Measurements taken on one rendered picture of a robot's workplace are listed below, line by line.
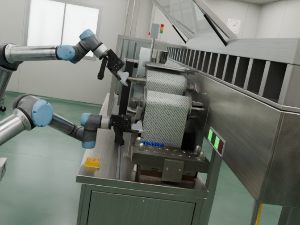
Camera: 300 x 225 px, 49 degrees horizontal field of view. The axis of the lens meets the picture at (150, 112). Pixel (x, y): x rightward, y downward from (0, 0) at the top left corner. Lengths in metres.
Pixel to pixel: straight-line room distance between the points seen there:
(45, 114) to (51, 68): 6.01
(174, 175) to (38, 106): 0.74
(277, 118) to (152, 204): 0.88
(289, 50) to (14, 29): 6.97
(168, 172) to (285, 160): 0.74
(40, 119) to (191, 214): 0.88
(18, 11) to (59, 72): 1.51
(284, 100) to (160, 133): 0.93
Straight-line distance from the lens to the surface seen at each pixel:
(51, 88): 7.57
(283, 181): 1.11
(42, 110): 1.51
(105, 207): 1.70
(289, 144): 1.07
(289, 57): 1.06
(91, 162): 1.74
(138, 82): 2.04
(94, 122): 1.77
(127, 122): 1.78
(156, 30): 2.33
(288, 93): 1.04
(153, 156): 1.65
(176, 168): 1.67
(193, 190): 1.69
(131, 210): 1.71
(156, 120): 1.80
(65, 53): 1.65
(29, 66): 7.63
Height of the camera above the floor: 1.57
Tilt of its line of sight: 12 degrees down
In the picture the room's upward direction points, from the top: 10 degrees clockwise
